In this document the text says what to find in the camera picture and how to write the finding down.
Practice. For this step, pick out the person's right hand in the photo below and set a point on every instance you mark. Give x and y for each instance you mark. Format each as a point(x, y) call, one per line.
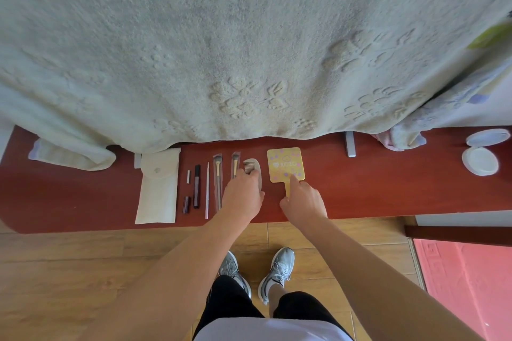
point(308, 205)

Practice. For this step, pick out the person's left hand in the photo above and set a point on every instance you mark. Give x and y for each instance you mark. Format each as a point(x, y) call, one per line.
point(240, 201)

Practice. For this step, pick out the person's right thumb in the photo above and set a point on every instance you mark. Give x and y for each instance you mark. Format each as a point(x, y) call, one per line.
point(286, 205)

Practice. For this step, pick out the person's left thumb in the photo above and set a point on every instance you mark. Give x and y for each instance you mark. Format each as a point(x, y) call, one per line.
point(261, 196)

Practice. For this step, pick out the white hair comb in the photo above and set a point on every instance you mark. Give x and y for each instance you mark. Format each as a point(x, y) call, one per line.
point(251, 163)

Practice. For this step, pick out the yellow square hand mirror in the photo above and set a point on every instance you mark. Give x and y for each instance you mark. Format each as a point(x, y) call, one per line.
point(282, 161)

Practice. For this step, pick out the person's left forearm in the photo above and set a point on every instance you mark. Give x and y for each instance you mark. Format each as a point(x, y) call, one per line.
point(180, 272)

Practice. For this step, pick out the person's right forearm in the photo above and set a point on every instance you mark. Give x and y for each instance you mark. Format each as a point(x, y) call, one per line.
point(380, 284)

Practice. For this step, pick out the makeup brush in clear sleeve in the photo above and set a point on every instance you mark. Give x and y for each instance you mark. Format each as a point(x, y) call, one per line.
point(235, 165)
point(217, 185)

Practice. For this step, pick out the thin white cosmetic pencil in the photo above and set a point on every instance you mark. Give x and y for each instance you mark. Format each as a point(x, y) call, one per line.
point(207, 193)

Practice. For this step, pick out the person's grey right sneaker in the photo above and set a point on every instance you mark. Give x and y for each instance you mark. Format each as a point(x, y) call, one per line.
point(278, 268)

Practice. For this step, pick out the person's grey sneaker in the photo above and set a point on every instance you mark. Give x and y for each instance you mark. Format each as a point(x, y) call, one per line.
point(278, 268)
point(234, 272)

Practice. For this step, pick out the dark brown mascara tube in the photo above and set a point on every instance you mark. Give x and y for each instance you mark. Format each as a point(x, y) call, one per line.
point(196, 189)

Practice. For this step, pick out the small dark red cap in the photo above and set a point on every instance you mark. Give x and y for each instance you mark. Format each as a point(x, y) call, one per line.
point(185, 205)

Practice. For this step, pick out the person's grey left sneaker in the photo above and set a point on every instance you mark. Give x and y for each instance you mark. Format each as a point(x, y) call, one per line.
point(234, 272)

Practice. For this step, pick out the person's right leg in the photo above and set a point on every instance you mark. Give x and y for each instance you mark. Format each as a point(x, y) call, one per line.
point(276, 298)

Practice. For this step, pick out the red wooden bed board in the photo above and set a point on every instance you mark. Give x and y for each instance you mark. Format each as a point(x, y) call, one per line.
point(380, 189)

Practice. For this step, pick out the white fabric snap pouch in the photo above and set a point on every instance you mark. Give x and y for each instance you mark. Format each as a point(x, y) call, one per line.
point(158, 193)

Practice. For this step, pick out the person's black shorts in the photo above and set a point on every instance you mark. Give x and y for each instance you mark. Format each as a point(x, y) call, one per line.
point(228, 300)

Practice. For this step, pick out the person's white shirt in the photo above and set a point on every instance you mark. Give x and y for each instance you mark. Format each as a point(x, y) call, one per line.
point(272, 330)

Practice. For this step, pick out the small white block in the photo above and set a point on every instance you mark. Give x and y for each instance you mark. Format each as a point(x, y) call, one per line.
point(137, 161)

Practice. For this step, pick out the large pale embossed blanket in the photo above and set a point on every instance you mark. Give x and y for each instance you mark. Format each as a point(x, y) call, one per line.
point(240, 41)

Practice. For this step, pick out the dark red wooden beam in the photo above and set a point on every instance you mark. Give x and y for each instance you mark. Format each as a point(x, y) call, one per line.
point(460, 235)

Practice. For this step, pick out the floral patterned quilt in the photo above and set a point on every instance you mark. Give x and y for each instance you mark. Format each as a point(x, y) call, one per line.
point(448, 109)

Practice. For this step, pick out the open white round compact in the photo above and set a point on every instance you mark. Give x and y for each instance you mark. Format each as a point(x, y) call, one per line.
point(480, 161)

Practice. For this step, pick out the pink floor mat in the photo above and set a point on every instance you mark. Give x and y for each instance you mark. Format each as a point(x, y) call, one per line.
point(468, 288)

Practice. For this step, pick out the yellow-green fabric item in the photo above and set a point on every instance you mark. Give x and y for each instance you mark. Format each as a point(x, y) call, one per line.
point(490, 35)

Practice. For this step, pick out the grey metal bracket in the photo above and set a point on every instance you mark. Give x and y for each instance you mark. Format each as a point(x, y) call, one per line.
point(350, 147)

